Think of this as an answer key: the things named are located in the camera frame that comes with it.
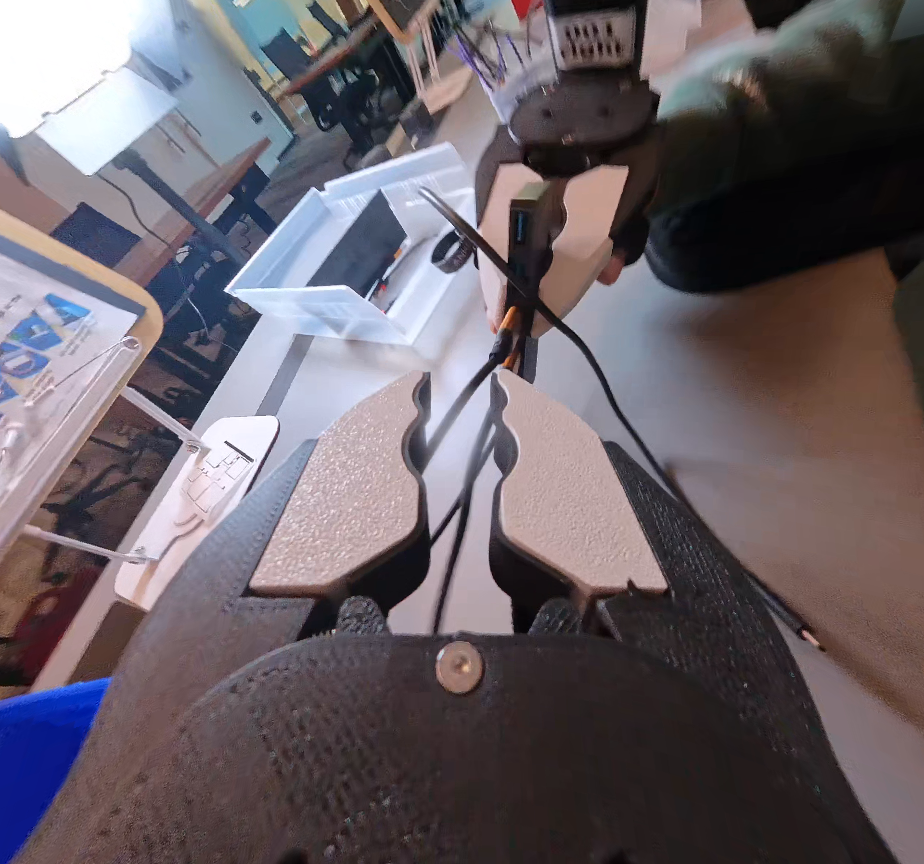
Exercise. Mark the blue plastic bin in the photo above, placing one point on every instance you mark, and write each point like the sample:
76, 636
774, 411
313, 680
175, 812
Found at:
43, 756

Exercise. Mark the black office chair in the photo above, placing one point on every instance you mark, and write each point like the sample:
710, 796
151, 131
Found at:
285, 55

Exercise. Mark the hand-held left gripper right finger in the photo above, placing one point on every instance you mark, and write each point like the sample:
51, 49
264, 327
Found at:
577, 503

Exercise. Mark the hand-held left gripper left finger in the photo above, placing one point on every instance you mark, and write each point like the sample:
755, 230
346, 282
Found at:
339, 503

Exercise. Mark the slim black USB hub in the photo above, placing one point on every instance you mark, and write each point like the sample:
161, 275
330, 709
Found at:
523, 236

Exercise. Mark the long wooden desk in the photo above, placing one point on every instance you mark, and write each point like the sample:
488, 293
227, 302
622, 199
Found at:
332, 59

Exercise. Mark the person's right forearm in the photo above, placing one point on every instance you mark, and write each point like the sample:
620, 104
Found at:
794, 99

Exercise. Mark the clear plastic bin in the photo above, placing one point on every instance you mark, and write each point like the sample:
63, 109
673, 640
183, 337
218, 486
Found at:
310, 301

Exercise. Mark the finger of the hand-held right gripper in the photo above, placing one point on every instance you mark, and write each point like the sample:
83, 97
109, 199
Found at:
494, 228
588, 228

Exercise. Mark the black bin divider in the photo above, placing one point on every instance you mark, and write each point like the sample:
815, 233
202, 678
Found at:
361, 243

